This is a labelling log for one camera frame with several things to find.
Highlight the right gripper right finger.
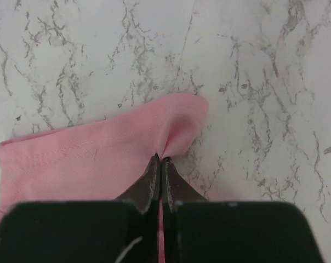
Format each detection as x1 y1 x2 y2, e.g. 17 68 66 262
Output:
161 158 208 262

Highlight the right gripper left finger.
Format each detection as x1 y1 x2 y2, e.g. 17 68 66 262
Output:
116 155 161 262

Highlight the pink t shirt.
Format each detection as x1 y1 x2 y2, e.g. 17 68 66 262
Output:
0 93 210 263

